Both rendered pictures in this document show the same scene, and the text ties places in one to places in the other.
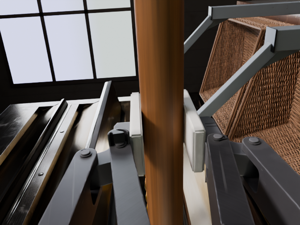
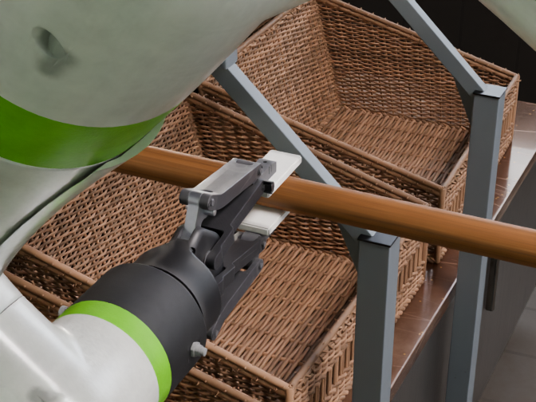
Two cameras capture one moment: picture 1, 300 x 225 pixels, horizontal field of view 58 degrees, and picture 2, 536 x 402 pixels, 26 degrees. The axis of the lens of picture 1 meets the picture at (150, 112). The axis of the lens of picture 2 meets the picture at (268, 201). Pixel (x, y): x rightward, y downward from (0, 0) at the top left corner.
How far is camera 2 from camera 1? 0.83 m
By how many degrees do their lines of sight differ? 28
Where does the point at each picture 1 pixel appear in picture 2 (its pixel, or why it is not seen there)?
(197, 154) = (251, 227)
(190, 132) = (267, 223)
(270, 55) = (354, 233)
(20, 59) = not seen: outside the picture
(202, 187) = not seen: hidden behind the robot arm
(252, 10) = (478, 178)
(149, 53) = (325, 202)
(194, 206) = not seen: hidden behind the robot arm
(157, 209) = (194, 173)
